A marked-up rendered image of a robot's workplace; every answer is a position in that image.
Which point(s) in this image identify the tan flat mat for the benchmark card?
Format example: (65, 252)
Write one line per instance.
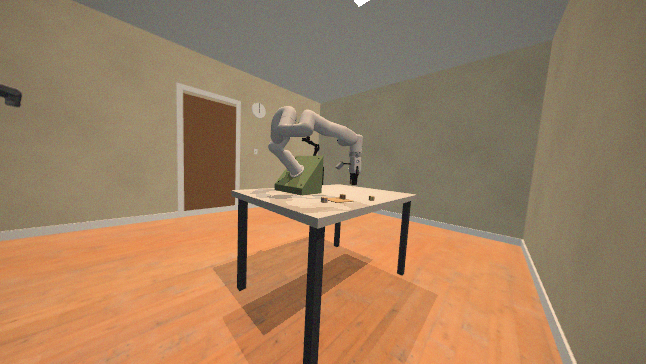
(338, 200)

